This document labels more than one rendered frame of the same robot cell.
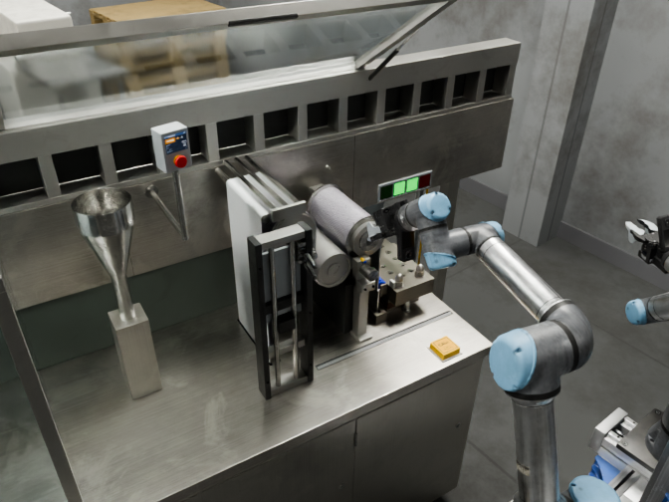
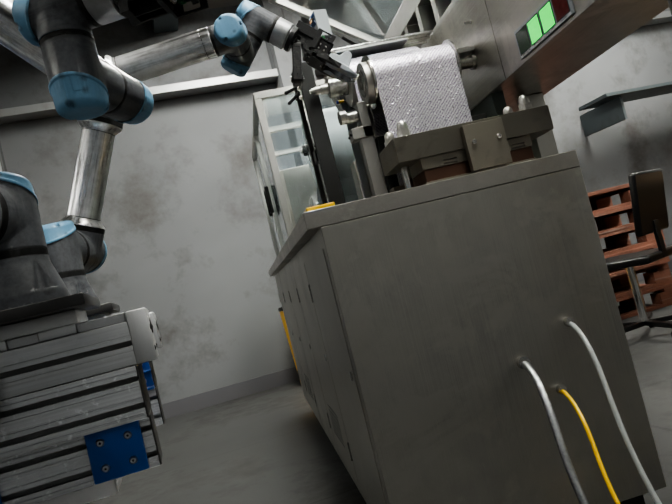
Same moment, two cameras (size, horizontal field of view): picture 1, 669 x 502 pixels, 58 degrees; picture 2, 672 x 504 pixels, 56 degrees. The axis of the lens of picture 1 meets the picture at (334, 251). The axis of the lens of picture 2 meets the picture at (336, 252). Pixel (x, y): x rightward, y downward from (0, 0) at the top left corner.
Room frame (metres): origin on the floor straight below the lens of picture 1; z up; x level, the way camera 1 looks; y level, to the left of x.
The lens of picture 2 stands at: (2.06, -1.76, 0.74)
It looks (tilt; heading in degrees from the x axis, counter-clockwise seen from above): 3 degrees up; 113
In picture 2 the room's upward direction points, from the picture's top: 14 degrees counter-clockwise
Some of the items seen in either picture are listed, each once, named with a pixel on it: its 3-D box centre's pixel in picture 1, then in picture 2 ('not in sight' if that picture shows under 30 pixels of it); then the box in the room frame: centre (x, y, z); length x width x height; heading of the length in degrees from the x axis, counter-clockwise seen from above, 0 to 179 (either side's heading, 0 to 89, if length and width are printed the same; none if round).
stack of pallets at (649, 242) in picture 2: not in sight; (555, 265); (1.67, 3.18, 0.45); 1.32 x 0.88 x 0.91; 38
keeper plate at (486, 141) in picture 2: not in sight; (486, 144); (1.86, -0.24, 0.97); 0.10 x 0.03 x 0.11; 32
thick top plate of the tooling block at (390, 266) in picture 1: (381, 263); (463, 141); (1.80, -0.17, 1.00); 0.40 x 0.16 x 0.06; 32
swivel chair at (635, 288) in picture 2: not in sight; (627, 258); (2.14, 2.18, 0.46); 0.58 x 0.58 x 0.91
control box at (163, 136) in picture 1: (173, 148); (318, 26); (1.30, 0.38, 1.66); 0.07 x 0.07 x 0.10; 42
